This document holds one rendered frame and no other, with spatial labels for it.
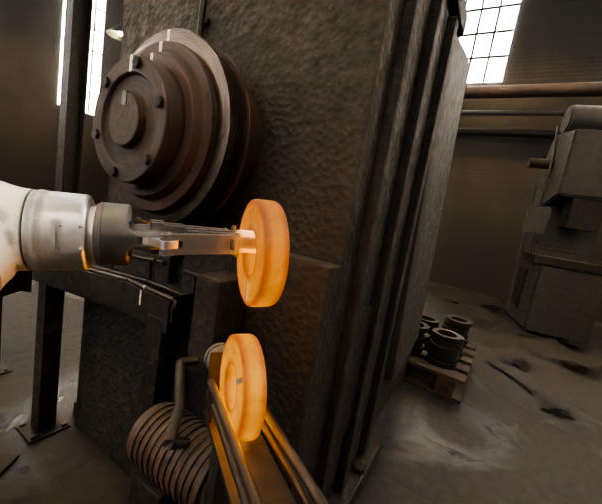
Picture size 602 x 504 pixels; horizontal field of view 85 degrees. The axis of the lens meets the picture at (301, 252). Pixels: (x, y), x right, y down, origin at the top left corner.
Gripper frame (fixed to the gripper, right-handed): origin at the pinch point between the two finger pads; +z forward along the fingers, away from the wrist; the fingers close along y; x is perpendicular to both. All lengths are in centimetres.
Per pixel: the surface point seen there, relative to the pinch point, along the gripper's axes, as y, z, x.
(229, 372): -3.1, -2.0, -21.9
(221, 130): -30.5, -1.3, 19.3
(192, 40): -41, -7, 39
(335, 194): -20.9, 23.3, 8.6
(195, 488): -4.2, -5.8, -43.3
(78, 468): -70, -33, -91
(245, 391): 6.9, -2.2, -19.0
